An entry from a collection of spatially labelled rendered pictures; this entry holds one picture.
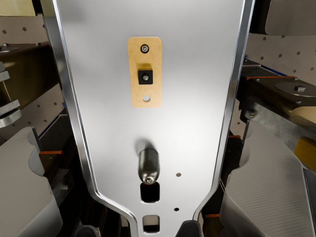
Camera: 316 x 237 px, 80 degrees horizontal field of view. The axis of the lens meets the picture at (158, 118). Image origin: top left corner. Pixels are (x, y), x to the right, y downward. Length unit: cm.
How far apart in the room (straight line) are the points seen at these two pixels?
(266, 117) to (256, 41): 36
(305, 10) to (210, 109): 16
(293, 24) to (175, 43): 15
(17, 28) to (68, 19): 38
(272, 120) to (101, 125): 21
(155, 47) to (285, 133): 17
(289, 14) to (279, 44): 34
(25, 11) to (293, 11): 29
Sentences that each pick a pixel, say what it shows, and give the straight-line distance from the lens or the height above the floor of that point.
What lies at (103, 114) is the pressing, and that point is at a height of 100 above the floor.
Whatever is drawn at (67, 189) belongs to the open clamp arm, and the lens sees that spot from 35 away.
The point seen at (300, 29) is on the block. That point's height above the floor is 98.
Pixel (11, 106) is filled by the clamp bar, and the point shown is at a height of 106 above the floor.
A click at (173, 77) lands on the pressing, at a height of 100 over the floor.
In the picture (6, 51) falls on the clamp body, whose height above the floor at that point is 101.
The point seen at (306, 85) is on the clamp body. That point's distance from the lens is 35.
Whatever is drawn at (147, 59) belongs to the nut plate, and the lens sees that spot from 23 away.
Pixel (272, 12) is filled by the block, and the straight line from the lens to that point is 29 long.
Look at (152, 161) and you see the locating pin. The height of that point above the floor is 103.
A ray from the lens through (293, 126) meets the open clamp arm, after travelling 24.
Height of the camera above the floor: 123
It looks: 62 degrees down
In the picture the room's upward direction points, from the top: 174 degrees clockwise
